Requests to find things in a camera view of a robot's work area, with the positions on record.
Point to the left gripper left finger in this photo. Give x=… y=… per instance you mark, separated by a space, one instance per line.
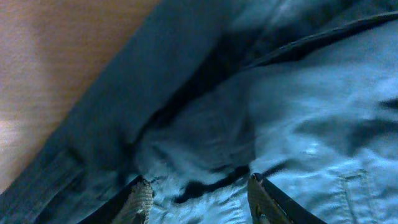
x=132 y=205

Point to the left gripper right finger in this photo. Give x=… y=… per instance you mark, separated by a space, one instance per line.
x=273 y=205

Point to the navy blue shorts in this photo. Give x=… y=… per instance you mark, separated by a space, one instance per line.
x=311 y=113

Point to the folded navy shorts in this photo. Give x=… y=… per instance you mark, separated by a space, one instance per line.
x=88 y=159

